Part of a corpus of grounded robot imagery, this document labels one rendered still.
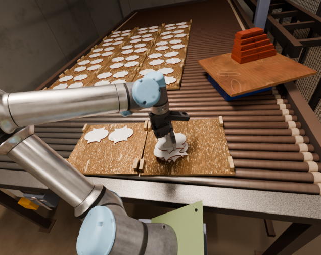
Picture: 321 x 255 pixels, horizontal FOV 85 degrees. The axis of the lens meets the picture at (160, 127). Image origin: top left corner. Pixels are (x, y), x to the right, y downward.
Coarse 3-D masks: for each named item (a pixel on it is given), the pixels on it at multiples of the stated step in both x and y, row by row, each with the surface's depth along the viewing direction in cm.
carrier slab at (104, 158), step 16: (96, 128) 110; (112, 128) 107; (80, 144) 101; (96, 144) 99; (112, 144) 97; (128, 144) 95; (144, 144) 93; (80, 160) 92; (96, 160) 90; (112, 160) 88; (128, 160) 87
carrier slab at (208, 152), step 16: (176, 128) 98; (192, 128) 96; (208, 128) 94; (192, 144) 87; (208, 144) 86; (224, 144) 84; (160, 160) 84; (176, 160) 82; (192, 160) 81; (208, 160) 79; (224, 160) 78; (144, 176) 80
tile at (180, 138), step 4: (176, 136) 86; (180, 136) 86; (184, 136) 85; (160, 140) 86; (164, 140) 86; (176, 140) 84; (180, 140) 84; (184, 140) 84; (160, 144) 84; (176, 144) 83; (180, 144) 82; (160, 148) 82; (164, 148) 82; (168, 148) 82; (172, 148) 81; (176, 148) 81; (180, 148) 81; (168, 152) 80
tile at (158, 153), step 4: (156, 148) 84; (156, 152) 82; (160, 152) 82; (164, 152) 81; (172, 152) 80; (176, 152) 80; (156, 156) 81; (160, 156) 80; (164, 156) 80; (168, 156) 79; (172, 156) 79
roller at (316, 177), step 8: (0, 160) 107; (8, 160) 105; (240, 168) 76; (208, 176) 79; (216, 176) 77; (224, 176) 76; (232, 176) 75; (240, 176) 74; (248, 176) 73; (256, 176) 73; (264, 176) 72; (272, 176) 71; (280, 176) 71; (288, 176) 70; (296, 176) 69; (304, 176) 69; (312, 176) 68; (320, 176) 67
